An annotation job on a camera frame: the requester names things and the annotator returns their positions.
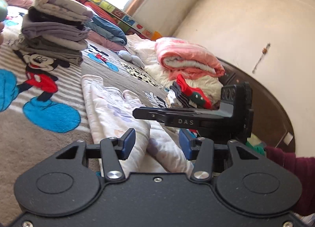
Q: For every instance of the Mickey Mouse plush blanket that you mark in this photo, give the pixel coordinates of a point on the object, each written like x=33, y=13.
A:
x=51, y=114

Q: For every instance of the teal green garment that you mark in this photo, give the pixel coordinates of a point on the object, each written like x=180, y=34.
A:
x=256, y=144

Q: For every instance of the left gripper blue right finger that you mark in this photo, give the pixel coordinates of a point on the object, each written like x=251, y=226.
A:
x=208, y=158

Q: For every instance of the blue folded blanket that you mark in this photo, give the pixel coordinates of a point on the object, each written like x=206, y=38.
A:
x=107, y=29

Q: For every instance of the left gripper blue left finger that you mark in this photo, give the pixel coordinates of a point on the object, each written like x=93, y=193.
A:
x=110, y=151

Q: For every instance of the pastel folded clothes stack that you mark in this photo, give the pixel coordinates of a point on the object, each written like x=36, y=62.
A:
x=3, y=15

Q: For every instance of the white floral quilted pajama garment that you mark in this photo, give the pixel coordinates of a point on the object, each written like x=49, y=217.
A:
x=109, y=112

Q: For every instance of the dark wooden bed frame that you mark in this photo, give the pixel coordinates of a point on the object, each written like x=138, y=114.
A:
x=271, y=123

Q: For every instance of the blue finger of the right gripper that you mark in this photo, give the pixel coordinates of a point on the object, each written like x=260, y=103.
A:
x=153, y=113

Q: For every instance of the grey purple folded clothes stack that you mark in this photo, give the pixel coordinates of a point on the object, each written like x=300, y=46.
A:
x=55, y=28

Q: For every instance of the pink white rolled quilt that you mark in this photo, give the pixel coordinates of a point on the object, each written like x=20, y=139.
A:
x=190, y=60

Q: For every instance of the maroon sleeved forearm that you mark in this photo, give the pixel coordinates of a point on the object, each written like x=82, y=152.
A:
x=300, y=173

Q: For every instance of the red striped folded clothes stack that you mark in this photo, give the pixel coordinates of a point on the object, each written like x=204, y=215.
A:
x=188, y=96

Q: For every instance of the light blue plush toy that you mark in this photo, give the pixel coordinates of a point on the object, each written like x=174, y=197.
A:
x=135, y=60

